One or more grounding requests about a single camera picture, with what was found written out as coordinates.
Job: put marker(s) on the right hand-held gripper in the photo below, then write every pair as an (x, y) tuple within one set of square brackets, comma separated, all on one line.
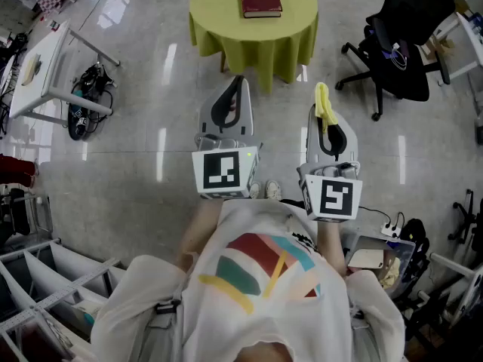
[(336, 198)]

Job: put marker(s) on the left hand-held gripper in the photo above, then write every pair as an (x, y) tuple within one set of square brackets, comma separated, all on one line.
[(222, 172)]

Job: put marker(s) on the yellow cloth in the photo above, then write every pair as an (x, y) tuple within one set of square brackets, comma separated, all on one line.
[(322, 96)]

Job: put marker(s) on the person's right forearm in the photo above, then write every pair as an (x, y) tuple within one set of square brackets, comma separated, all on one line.
[(330, 243)]

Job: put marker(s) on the person's left forearm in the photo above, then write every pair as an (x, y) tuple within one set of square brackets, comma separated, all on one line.
[(200, 224)]

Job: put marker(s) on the wooden table leg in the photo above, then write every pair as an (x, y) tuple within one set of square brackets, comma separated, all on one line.
[(223, 62)]

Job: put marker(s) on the person's right white shoe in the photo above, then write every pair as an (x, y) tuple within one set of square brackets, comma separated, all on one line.
[(272, 190)]

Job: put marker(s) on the person's white shoe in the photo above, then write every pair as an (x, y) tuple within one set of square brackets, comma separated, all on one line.
[(255, 190), (272, 190)]

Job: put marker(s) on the person's left white shoe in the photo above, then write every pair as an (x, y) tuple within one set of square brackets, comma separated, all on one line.
[(255, 190)]

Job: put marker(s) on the round yellow-green table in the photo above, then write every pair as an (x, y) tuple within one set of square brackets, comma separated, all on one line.
[(256, 40)]

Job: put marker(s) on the white power strip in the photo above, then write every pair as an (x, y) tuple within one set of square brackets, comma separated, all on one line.
[(390, 230)]

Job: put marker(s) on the black office chair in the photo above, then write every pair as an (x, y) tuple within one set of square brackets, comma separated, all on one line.
[(403, 51)]

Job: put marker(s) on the grey plastic bin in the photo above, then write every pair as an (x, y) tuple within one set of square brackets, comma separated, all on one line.
[(377, 262)]

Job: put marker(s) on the black bag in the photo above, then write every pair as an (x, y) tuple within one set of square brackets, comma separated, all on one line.
[(415, 240)]

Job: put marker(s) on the cardboard box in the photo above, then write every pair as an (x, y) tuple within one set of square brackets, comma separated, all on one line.
[(439, 47)]

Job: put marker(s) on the black chair base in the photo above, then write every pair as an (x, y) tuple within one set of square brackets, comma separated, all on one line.
[(466, 217)]

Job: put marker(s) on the white side table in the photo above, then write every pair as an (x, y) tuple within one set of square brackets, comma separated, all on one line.
[(469, 32)]

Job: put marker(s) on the white printed T-shirt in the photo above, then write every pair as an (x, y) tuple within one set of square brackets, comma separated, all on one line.
[(264, 315)]

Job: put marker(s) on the white desk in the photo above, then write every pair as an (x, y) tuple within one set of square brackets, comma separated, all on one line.
[(41, 77)]

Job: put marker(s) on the small coloured box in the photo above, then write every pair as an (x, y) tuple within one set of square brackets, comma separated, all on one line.
[(54, 25)]

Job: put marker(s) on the beige cloth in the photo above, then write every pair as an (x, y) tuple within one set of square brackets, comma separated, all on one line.
[(31, 70)]

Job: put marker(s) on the white metal frame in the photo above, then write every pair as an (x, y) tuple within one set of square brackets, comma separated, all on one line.
[(464, 277)]

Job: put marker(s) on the white shelving frame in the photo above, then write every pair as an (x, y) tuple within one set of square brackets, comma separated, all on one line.
[(49, 296)]

